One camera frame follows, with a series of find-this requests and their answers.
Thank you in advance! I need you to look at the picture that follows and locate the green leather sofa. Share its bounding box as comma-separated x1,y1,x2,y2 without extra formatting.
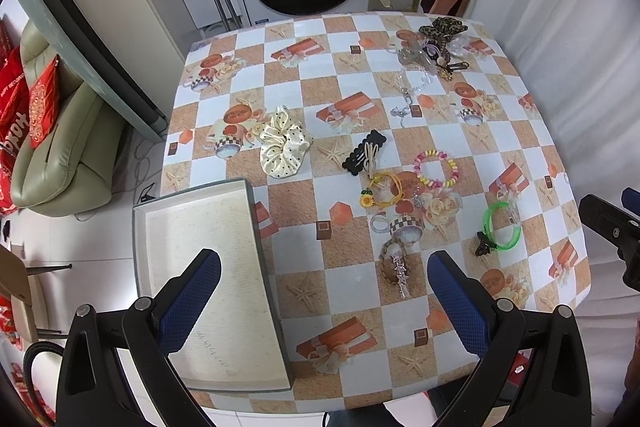
11,22,126,218

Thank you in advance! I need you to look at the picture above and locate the silver rhinestone hair clip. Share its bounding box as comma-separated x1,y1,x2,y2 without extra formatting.
392,255,411,299

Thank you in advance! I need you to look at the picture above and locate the brown braided bracelet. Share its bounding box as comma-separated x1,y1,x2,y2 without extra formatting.
377,239,414,285

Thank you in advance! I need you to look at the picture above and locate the pile of hair accessories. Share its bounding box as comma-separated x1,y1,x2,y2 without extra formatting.
388,29,470,81

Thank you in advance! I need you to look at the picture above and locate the checkered patterned tablecloth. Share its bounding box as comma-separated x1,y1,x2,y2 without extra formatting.
162,13,591,414

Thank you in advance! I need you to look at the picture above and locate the wooden chair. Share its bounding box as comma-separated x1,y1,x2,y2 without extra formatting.
1,247,73,343

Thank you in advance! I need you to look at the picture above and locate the silver chain necklace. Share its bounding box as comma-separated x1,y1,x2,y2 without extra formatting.
389,70,433,128

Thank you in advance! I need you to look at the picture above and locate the grey shallow tray box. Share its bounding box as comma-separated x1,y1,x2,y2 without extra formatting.
132,178,293,392

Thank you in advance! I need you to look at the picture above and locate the yellow hair tie with charm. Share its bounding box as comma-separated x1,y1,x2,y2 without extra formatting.
359,171,406,210

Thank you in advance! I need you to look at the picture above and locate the red cushion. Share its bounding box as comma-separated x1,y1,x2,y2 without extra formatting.
28,55,60,148

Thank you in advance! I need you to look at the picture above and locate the green plastic bangle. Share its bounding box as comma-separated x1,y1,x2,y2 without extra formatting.
482,200,523,251

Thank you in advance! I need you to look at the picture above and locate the colourful beaded bracelet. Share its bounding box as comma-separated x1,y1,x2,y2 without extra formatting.
413,148,460,190

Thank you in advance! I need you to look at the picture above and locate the leopard print bow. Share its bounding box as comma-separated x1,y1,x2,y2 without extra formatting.
419,16,468,46

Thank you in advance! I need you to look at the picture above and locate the white cabinet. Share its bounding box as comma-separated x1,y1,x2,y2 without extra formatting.
12,0,202,143

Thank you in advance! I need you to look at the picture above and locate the cream polka dot scrunchie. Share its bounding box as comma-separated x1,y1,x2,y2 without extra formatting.
259,106,312,179

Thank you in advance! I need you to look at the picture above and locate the black hair clip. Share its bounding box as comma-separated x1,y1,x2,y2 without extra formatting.
342,130,386,176

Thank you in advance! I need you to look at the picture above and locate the small black claw clip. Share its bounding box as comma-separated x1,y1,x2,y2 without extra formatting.
475,232,497,257

